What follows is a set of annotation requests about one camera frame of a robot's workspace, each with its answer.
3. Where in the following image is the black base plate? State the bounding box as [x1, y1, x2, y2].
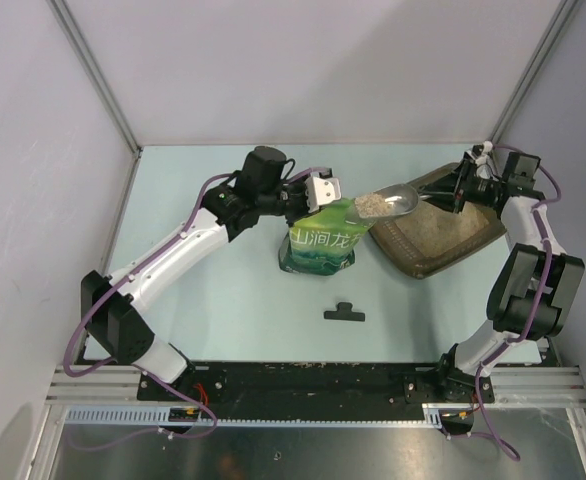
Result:
[137, 360, 494, 407]

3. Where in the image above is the white slotted cable duct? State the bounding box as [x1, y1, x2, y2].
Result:
[66, 403, 441, 428]

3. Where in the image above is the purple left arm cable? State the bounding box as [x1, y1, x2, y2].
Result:
[62, 167, 332, 451]

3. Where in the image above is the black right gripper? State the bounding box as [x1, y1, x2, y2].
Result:
[418, 158, 500, 214]

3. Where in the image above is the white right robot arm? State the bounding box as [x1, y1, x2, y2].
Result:
[418, 142, 585, 401]

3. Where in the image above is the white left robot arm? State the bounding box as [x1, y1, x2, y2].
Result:
[63, 146, 332, 400]

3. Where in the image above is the green litter bag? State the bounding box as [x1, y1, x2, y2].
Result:
[278, 199, 375, 276]

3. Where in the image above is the aluminium frame rail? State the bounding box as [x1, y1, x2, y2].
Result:
[46, 366, 141, 405]

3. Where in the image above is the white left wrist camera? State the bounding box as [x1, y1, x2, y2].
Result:
[304, 174, 342, 214]

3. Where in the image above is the beige cat litter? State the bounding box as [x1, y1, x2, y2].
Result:
[396, 202, 489, 257]

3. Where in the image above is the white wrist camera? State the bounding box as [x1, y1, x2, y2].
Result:
[304, 174, 342, 214]
[470, 141, 494, 167]

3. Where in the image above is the black bag clip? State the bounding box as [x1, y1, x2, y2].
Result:
[323, 302, 366, 322]

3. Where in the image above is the brown plastic litter box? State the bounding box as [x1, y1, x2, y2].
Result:
[356, 190, 505, 279]

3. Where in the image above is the metal scoop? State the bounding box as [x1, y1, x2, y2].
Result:
[345, 184, 429, 223]

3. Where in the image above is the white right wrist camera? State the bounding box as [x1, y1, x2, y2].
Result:
[470, 141, 494, 167]

